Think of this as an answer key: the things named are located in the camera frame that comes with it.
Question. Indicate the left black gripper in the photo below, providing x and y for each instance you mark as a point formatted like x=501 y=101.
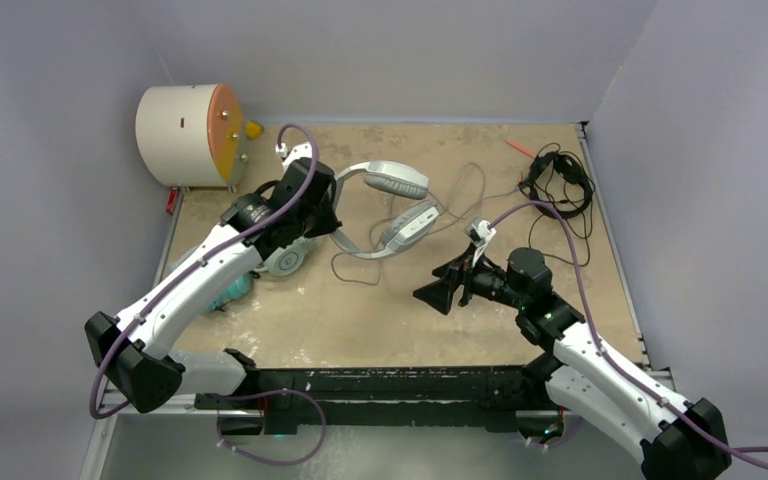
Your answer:
x=328 y=223

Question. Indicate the yellow small object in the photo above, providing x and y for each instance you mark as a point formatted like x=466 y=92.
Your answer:
x=253 y=130

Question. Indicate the black headphones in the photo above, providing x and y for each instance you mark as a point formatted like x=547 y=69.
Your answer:
x=558 y=178

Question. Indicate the orange pencil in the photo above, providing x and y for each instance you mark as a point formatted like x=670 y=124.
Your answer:
x=520 y=148

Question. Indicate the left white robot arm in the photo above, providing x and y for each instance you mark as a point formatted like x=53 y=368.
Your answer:
x=134 y=348

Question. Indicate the mint green headphones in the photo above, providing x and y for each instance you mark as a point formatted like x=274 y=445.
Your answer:
x=283 y=261

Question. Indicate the white grey headphones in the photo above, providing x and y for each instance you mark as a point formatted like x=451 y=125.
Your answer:
x=411 y=212

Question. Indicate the teal cat-ear headphones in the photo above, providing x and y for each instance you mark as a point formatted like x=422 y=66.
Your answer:
x=234 y=291

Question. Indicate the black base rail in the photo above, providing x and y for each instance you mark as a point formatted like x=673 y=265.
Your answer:
x=496 y=398

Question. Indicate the white cylinder drum orange lid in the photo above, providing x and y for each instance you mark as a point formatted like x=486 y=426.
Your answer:
x=192 y=135

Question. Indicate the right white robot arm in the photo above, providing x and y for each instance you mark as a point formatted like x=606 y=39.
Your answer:
x=668 y=435

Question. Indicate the red clamp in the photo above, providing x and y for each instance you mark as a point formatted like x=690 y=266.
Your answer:
x=172 y=200

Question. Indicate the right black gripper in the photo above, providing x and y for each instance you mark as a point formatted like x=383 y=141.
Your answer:
x=462 y=272

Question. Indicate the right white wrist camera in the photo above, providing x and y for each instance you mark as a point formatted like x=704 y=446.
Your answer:
x=481 y=233

